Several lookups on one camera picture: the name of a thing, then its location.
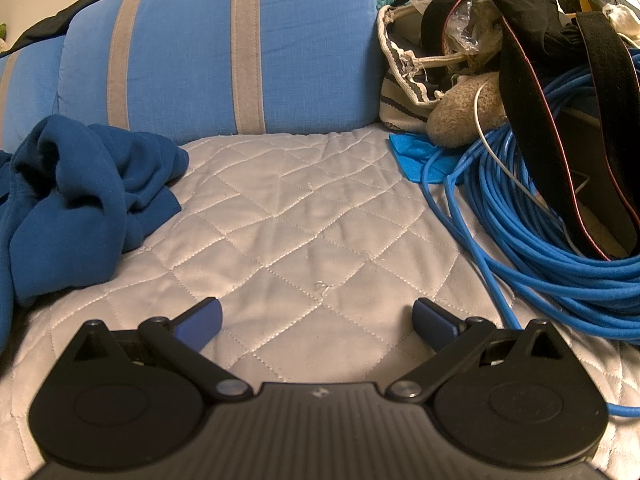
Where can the grey quilted bed cover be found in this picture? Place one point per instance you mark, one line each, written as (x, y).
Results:
(300, 220)

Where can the beige plush toy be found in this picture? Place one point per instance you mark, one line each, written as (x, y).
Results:
(465, 105)

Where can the white cloth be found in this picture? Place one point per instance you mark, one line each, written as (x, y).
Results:
(622, 17)

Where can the navy blue t-shirt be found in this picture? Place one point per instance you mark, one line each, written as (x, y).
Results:
(75, 200)

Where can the striped canvas bag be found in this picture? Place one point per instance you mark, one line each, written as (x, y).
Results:
(400, 105)

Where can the black garment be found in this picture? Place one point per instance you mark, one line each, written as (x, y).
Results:
(525, 0)

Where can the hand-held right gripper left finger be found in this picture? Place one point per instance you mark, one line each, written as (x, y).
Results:
(200, 322)

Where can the bright blue cloth piece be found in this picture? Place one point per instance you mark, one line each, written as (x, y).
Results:
(412, 157)

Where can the blue grey-striped pillow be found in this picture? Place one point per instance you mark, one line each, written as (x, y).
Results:
(190, 50)
(30, 90)

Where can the black bag with red trim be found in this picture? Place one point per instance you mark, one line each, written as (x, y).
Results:
(540, 150)

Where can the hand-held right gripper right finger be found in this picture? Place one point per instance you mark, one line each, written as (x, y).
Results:
(435, 322)

